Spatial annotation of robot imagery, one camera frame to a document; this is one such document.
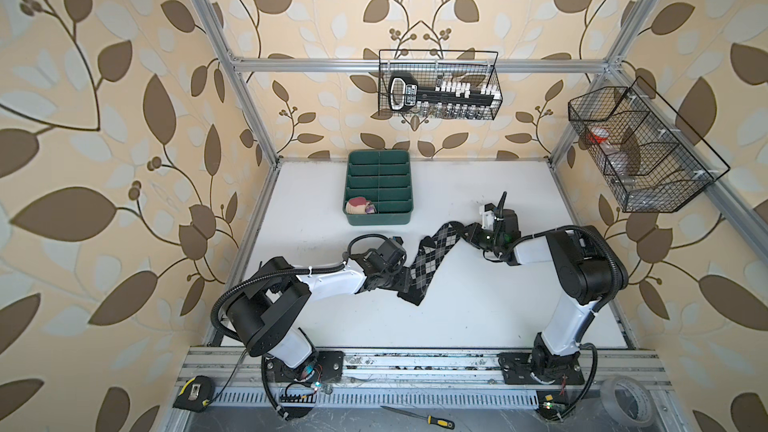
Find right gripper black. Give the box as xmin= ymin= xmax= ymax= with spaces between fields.
xmin=457 ymin=222 xmax=502 ymax=252

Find black grey argyle sock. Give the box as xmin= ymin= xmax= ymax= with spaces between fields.
xmin=395 ymin=221 xmax=468 ymax=306

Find beige sock maroon purple stripes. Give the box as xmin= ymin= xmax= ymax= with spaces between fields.
xmin=344 ymin=196 xmax=377 ymax=215

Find green plastic divided tray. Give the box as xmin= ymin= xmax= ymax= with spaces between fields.
xmin=342 ymin=150 xmax=414 ymax=227

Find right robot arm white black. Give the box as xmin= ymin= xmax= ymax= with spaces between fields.
xmin=461 ymin=193 xmax=629 ymax=383

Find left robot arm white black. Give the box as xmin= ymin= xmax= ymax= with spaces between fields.
xmin=210 ymin=233 xmax=407 ymax=379

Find clear tape roll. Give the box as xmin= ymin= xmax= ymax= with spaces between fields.
xmin=600 ymin=376 xmax=656 ymax=428

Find red lidded container in basket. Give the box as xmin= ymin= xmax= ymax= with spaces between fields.
xmin=585 ymin=126 xmax=611 ymax=146

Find black yellow tape measure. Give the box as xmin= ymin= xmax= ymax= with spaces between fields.
xmin=173 ymin=376 xmax=216 ymax=413

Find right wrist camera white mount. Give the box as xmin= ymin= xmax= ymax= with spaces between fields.
xmin=480 ymin=203 xmax=497 ymax=231

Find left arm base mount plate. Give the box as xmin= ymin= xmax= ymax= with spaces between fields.
xmin=264 ymin=350 xmax=345 ymax=384

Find black socket set rail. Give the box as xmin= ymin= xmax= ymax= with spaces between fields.
xmin=384 ymin=72 xmax=503 ymax=112

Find black wire basket back wall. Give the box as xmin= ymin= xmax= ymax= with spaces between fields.
xmin=377 ymin=48 xmax=503 ymax=121

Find black wire basket wall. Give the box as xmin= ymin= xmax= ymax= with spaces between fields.
xmin=568 ymin=76 xmax=731 ymax=213
xmin=377 ymin=48 xmax=503 ymax=121

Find black wire basket right wall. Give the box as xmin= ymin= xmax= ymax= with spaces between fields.
xmin=568 ymin=76 xmax=731 ymax=213

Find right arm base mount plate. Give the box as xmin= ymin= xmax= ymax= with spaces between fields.
xmin=497 ymin=349 xmax=585 ymax=386

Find yellow black handled screwdriver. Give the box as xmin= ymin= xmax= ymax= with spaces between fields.
xmin=380 ymin=405 xmax=456 ymax=430

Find aluminium front rail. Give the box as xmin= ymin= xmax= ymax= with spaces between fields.
xmin=161 ymin=345 xmax=685 ymax=432

